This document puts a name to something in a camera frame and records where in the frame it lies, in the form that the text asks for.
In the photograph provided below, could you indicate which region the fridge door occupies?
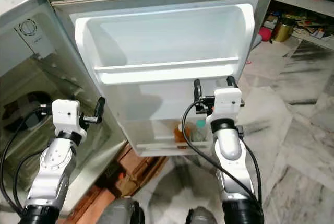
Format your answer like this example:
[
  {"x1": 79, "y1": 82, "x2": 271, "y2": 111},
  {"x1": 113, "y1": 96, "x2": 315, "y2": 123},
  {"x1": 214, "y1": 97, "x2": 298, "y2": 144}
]
[{"x1": 46, "y1": 0, "x2": 282, "y2": 157}]

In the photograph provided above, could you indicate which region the grey fridge cabinet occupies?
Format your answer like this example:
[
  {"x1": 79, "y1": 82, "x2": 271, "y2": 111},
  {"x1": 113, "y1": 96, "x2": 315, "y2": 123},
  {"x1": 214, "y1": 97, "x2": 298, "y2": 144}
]
[{"x1": 0, "y1": 0, "x2": 126, "y2": 219}]

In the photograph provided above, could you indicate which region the clear bottle green cap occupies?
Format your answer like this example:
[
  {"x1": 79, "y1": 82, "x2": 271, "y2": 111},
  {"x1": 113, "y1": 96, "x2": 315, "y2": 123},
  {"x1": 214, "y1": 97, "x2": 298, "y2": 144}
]
[{"x1": 190, "y1": 120, "x2": 209, "y2": 142}]

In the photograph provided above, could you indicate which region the white door shelf bin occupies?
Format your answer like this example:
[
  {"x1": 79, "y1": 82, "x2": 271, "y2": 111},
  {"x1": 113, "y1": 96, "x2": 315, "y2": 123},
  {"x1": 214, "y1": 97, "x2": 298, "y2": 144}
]
[{"x1": 75, "y1": 3, "x2": 255, "y2": 85}]

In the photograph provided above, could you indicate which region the orange bottle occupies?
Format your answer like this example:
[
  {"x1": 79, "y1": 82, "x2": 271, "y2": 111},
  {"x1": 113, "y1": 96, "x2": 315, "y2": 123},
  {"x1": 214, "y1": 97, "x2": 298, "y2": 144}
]
[{"x1": 174, "y1": 122, "x2": 188, "y2": 149}]

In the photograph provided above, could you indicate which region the red brick stack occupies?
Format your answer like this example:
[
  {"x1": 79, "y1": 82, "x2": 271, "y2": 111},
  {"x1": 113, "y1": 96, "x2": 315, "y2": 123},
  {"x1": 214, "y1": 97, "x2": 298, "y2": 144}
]
[{"x1": 70, "y1": 143, "x2": 168, "y2": 224}]

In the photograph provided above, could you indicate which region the dark round pan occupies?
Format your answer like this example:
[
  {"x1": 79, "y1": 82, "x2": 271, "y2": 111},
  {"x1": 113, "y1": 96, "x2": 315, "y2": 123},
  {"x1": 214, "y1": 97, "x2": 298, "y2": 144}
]
[{"x1": 3, "y1": 96, "x2": 47, "y2": 133}]

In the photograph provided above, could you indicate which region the brass pot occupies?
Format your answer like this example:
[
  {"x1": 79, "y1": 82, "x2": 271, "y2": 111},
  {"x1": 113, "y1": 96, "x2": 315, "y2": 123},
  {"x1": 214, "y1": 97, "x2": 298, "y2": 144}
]
[{"x1": 272, "y1": 18, "x2": 295, "y2": 43}]

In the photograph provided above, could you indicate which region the grey left robot leg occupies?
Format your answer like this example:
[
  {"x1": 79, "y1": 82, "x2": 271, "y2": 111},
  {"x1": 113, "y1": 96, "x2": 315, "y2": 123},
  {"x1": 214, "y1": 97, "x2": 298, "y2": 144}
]
[{"x1": 99, "y1": 197, "x2": 144, "y2": 224}]

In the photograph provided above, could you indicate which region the grey robot leg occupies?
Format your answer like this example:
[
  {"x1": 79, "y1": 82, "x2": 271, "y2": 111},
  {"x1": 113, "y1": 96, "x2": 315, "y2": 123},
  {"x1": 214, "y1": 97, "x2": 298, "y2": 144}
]
[
  {"x1": 99, "y1": 197, "x2": 144, "y2": 224},
  {"x1": 185, "y1": 207, "x2": 220, "y2": 224}
]

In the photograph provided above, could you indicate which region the low white shelf with books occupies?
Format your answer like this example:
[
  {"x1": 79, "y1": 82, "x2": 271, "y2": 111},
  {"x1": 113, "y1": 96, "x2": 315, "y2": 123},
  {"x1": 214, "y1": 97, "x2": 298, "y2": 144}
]
[{"x1": 266, "y1": 0, "x2": 334, "y2": 52}]

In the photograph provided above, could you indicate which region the white thermostat dial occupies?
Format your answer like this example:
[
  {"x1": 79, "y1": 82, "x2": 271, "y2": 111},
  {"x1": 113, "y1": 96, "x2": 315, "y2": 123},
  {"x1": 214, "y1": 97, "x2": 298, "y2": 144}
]
[{"x1": 19, "y1": 19, "x2": 38, "y2": 37}]

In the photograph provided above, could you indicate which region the grey right robot leg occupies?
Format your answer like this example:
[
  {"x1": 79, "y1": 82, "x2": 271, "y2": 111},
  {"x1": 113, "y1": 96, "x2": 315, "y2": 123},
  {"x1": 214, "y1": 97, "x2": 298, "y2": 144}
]
[{"x1": 185, "y1": 207, "x2": 220, "y2": 224}]

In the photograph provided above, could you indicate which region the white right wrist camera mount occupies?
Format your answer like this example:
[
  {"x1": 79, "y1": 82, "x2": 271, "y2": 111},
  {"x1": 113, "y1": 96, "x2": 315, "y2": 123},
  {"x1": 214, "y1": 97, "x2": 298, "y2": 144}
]
[{"x1": 206, "y1": 87, "x2": 243, "y2": 124}]

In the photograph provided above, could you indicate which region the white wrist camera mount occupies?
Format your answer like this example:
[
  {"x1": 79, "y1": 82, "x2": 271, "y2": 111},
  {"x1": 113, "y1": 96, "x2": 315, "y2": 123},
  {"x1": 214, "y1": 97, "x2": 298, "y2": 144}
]
[
  {"x1": 206, "y1": 87, "x2": 243, "y2": 124},
  {"x1": 52, "y1": 99, "x2": 84, "y2": 138}
]

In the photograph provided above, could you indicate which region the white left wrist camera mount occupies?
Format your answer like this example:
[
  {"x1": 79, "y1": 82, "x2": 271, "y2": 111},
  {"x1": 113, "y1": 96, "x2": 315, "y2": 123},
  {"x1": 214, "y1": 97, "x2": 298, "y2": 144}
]
[{"x1": 52, "y1": 99, "x2": 84, "y2": 138}]

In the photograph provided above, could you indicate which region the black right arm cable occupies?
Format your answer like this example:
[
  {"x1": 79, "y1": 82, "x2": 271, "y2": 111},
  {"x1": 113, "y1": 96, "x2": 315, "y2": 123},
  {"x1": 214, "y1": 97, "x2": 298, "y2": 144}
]
[{"x1": 181, "y1": 99, "x2": 263, "y2": 209}]

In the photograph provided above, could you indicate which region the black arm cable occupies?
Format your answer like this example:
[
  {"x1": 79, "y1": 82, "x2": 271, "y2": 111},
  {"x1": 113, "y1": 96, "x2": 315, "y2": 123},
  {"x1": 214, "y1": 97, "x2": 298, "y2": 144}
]
[
  {"x1": 0, "y1": 105, "x2": 57, "y2": 217},
  {"x1": 181, "y1": 99, "x2": 263, "y2": 209}
]

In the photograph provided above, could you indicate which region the white door bottle rail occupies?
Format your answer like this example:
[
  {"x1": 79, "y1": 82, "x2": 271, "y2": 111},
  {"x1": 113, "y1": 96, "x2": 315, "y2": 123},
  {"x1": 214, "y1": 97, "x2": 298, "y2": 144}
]
[{"x1": 130, "y1": 139, "x2": 209, "y2": 156}]

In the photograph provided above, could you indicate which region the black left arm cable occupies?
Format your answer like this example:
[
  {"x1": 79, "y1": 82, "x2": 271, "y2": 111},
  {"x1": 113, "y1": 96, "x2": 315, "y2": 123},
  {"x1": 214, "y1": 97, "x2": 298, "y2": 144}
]
[{"x1": 0, "y1": 105, "x2": 57, "y2": 217}]

